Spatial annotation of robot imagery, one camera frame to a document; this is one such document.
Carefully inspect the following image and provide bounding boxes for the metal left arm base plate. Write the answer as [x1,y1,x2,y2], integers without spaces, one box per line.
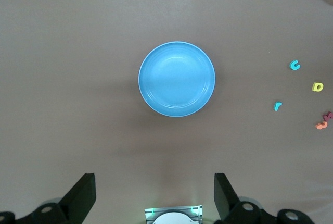
[144,204,203,224]

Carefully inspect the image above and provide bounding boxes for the brown table cover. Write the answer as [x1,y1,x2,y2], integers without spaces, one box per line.
[0,0,333,224]

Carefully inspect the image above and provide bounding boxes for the blue plate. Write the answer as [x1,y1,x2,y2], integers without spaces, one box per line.
[138,41,216,118]

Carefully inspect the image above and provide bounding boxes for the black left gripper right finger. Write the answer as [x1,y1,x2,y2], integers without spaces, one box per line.
[208,173,313,224]

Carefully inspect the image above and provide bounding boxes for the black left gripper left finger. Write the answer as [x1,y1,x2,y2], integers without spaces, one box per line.
[0,173,96,224]

